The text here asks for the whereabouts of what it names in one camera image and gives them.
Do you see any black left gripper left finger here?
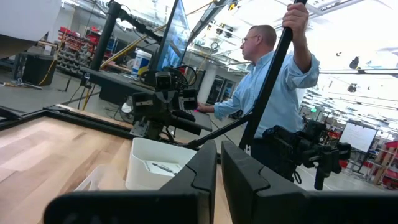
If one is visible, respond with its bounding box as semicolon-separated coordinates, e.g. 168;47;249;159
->
43;139;218;224

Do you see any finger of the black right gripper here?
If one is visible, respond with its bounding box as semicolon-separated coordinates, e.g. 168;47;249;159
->
313;167;326;191

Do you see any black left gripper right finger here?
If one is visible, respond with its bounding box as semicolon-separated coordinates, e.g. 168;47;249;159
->
221;140;398;224

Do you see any white booklet with tool picture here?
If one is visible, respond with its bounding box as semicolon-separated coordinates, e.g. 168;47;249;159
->
143;160;183;177

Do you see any white plastic bin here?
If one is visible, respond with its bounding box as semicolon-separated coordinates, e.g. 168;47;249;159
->
125;137;198;191

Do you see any clear plastic bin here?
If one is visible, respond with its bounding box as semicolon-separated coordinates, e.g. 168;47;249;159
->
73;164;133;192

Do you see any white board on stand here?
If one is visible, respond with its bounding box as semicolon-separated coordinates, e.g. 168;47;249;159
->
338;121;379;154

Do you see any wooden rack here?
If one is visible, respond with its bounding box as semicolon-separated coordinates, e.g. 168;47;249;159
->
371;140;398;189

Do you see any person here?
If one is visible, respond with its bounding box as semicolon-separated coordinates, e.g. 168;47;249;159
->
213;24;321;162

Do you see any person's hand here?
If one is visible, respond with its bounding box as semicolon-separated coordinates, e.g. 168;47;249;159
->
282;2;310;32
197;102;216;114

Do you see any white bucket with blue label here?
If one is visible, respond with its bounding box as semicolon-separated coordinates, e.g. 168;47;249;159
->
131;49;153;77

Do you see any grey desk top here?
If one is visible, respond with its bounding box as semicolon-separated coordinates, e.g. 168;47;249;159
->
80;67;156;106

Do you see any flat computer monitor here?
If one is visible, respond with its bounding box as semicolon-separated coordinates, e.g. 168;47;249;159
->
154;0;191;73

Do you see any black monitor stand pole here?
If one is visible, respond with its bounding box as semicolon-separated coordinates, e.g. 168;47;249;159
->
90;1;164;72

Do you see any red parts shelving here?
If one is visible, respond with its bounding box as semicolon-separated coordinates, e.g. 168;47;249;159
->
55;26;102;77

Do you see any black storage box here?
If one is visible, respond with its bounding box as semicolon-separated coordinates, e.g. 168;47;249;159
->
14;52;57;87

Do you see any black metal table frame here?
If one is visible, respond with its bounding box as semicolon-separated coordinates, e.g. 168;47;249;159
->
0;0;309;156

